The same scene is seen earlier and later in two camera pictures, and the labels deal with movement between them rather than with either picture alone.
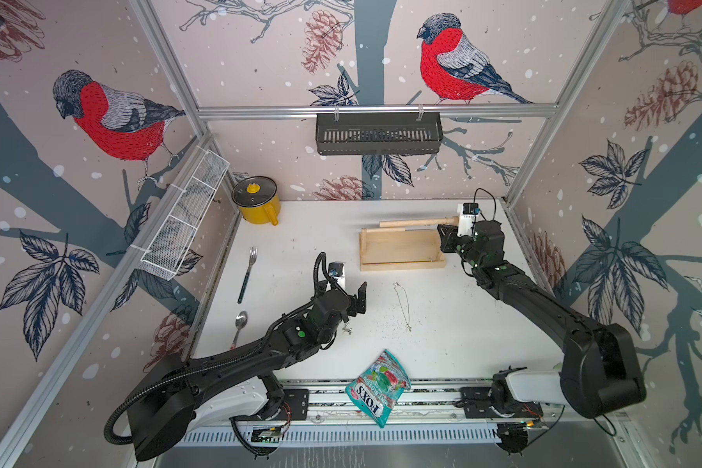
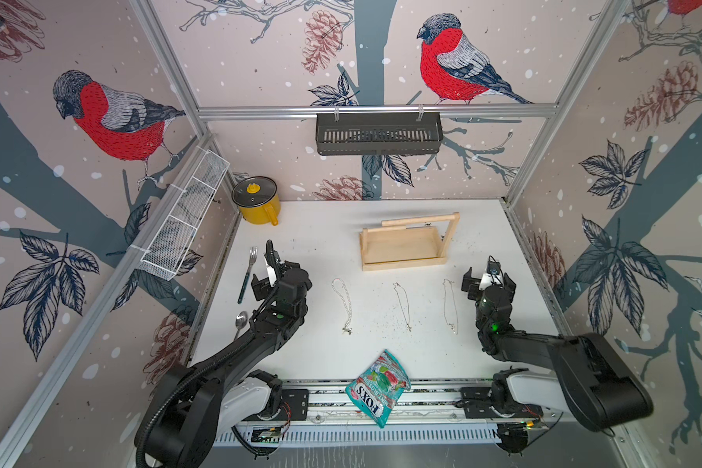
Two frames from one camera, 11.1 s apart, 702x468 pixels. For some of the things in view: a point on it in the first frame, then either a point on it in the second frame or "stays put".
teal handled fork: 253,255 stays put
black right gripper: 449,241 -> 474,282
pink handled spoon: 241,319 stays put
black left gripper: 352,307 -> 261,290
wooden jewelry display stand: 404,245 stays put
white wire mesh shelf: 166,253 stays put
